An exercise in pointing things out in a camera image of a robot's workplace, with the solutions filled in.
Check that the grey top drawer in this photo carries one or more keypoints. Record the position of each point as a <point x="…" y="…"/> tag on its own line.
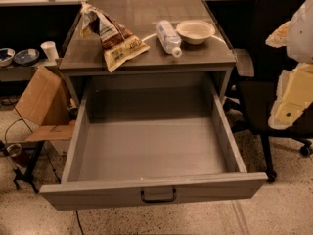
<point x="151" y="146"/>

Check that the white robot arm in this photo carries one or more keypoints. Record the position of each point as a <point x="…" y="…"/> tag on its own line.
<point x="294" y="93"/>

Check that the grey drawer cabinet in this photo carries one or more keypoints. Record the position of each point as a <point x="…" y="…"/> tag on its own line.
<point x="84" y="55"/>

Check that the clear plastic water bottle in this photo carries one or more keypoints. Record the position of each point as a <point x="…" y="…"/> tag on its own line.
<point x="168" y="38"/>

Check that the brown chip bag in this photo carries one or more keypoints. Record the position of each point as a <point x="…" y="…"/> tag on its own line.
<point x="119" y="44"/>

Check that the beige paper bowl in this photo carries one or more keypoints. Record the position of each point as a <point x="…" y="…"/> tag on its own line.
<point x="195" y="32"/>

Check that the black office chair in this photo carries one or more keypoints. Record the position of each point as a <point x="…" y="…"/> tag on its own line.
<point x="257" y="92"/>

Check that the brown cardboard box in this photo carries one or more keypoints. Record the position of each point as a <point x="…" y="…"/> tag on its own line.
<point x="45" y="102"/>

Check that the white paper cup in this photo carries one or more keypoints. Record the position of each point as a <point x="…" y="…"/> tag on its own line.
<point x="49" y="48"/>

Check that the low grey side shelf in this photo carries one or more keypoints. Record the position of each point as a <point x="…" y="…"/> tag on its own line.
<point x="15" y="72"/>

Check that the blue bowl right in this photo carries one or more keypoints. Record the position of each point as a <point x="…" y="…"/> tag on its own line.
<point x="27" y="57"/>

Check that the blue white bowl left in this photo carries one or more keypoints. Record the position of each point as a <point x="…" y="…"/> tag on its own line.
<point x="6" y="56"/>

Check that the black stand frame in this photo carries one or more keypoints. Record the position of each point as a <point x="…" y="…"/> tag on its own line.
<point x="23" y="159"/>

